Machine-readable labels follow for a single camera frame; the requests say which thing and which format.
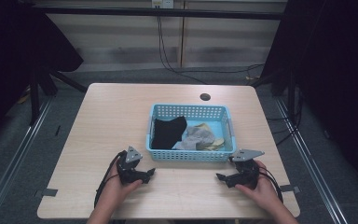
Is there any black curtain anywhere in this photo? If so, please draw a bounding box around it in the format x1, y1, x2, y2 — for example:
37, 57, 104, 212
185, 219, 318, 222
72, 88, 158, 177
0, 0, 85, 153
260, 0, 358, 195

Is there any black metal stand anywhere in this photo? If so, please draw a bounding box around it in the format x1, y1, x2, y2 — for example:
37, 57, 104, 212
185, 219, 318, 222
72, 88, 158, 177
28, 66, 89, 127

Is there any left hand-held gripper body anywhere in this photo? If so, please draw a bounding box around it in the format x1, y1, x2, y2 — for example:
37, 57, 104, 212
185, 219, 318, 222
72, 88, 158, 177
116, 146, 152, 185

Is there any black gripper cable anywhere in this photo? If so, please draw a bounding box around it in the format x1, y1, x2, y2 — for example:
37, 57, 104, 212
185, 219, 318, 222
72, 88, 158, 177
258, 165, 284, 203
93, 150, 128, 209

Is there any black cable bundle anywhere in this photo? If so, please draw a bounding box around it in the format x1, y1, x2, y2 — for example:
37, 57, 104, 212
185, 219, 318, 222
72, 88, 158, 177
266, 83, 304, 147

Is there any grey tape strip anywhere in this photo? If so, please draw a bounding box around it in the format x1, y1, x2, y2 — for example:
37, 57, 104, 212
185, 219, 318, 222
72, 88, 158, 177
34, 188, 59, 198
279, 184, 301, 194

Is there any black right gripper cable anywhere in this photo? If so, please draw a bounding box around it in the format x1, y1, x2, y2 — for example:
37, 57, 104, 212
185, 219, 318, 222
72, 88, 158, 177
258, 165, 284, 203

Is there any white wall socket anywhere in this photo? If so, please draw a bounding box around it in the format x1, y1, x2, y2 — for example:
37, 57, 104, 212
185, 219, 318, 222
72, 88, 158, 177
151, 0, 174, 9

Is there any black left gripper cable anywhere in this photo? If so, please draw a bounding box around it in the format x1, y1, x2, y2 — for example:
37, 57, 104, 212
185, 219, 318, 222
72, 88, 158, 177
93, 150, 128, 209

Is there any person's right hand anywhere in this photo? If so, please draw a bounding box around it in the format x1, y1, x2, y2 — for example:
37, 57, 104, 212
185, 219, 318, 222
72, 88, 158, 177
234, 160, 283, 208

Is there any grey sock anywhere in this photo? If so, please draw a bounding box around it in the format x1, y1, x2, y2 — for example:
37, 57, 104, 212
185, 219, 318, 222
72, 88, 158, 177
175, 125, 216, 151

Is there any light blue plastic basket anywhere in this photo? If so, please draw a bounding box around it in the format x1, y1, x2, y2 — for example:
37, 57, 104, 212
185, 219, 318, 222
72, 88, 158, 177
145, 103, 238, 163

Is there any black sock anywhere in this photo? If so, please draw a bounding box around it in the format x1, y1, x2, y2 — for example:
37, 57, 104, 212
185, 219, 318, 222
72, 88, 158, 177
150, 116, 188, 150

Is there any black floor cable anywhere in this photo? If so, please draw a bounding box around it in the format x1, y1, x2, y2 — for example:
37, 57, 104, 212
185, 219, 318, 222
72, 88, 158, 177
180, 63, 266, 79

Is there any black hanging wall cable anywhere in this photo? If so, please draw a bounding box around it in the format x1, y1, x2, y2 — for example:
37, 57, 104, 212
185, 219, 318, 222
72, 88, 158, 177
156, 15, 209, 85

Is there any pale yellow sock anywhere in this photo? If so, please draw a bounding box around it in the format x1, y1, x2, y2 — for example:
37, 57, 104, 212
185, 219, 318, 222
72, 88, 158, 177
194, 122, 226, 152

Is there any person's left hand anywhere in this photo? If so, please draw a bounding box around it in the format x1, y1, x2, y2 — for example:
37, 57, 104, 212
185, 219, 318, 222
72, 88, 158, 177
103, 162, 144, 204

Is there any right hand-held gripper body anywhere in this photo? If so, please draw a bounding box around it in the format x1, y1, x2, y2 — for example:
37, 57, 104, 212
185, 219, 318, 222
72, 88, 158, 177
227, 148, 266, 191

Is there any black horizontal bar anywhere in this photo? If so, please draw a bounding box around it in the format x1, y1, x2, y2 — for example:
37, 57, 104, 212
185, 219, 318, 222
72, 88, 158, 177
32, 5, 286, 21

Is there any metal floor rail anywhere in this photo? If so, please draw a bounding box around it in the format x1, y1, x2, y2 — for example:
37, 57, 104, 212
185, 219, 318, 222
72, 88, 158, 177
0, 96, 53, 224
274, 96, 350, 224

